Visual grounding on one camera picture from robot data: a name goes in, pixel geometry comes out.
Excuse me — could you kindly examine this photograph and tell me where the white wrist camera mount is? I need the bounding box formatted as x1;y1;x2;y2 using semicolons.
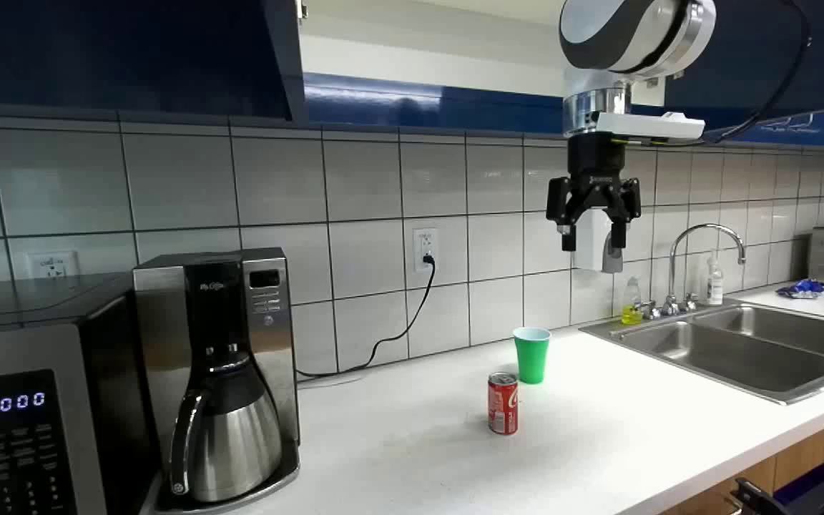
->
592;107;708;142

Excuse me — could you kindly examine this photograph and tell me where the black steel microwave oven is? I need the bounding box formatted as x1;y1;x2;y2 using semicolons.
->
0;271;163;515

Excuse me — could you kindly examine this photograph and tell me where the yellow dish soap bottle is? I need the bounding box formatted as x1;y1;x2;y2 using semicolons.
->
619;273;648;329

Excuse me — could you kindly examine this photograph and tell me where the green plastic cup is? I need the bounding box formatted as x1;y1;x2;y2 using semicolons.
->
510;326;553;386

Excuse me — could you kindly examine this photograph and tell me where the black steel coffee maker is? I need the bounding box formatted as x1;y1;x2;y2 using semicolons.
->
131;246;304;511

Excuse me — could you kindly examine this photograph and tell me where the stainless steel coffee carafe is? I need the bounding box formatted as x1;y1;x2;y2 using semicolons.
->
163;355;290;505

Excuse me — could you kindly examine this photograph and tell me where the small clear bottle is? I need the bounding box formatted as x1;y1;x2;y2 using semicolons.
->
705;258;726;309

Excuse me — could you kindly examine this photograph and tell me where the black and blue chair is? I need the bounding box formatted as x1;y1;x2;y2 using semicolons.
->
726;454;824;515

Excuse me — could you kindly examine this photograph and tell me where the white wall outlet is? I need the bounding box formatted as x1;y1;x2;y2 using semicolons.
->
413;225;440;278
30;249;84;283

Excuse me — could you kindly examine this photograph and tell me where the chrome sink faucet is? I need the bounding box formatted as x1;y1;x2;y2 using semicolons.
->
645;220;749;321

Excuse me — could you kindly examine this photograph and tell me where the black power cord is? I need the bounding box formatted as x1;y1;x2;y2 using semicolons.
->
296;250;437;382

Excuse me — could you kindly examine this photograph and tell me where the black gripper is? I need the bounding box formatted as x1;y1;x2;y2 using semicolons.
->
543;130;645;253

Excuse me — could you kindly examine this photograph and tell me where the blue plate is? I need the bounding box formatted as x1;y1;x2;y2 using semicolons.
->
776;278;824;302

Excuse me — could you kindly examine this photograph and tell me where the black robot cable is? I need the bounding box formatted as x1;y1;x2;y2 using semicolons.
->
708;0;815;146

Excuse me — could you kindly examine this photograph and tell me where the stainless steel sink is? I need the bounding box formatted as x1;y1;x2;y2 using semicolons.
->
586;299;824;405

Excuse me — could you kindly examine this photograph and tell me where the open white wall cabinet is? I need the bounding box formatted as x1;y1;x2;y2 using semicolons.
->
296;0;666;137

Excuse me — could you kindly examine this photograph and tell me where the closed blue wall cabinet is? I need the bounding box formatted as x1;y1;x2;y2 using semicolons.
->
688;99;824;152

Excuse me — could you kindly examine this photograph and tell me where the red soda can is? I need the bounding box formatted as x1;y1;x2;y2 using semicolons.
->
487;372;520;436

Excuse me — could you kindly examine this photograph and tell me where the wooden base cabinet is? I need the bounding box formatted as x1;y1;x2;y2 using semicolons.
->
663;408;824;515

